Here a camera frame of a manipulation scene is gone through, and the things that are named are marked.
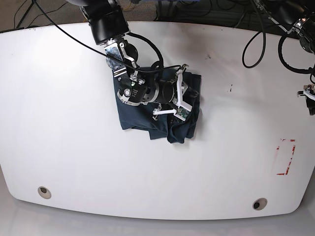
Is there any dark teal t-shirt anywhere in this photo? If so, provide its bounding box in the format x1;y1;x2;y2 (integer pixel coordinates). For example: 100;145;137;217
116;72;201;144

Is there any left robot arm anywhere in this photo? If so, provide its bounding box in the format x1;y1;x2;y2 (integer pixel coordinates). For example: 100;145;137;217
253;0;315;116

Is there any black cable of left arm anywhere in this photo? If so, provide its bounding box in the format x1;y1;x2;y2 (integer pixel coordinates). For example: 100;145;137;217
241;0;315;74

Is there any left table cable grommet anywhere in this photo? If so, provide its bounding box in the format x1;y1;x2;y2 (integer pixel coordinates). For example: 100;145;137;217
38;186;52;200

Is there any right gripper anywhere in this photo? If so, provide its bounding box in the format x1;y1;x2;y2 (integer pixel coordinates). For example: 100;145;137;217
157;80;199;105

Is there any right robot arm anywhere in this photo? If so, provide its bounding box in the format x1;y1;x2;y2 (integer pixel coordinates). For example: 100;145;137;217
70;0;192;111

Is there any red tape rectangle marking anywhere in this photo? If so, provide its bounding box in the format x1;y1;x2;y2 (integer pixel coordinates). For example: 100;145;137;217
274;139;296;176

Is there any right table cable grommet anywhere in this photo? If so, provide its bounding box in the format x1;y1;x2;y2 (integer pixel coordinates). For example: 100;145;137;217
252;198;268;210

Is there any table cable grommet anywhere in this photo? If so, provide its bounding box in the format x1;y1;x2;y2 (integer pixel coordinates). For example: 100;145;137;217
38;186;52;200
252;198;268;210

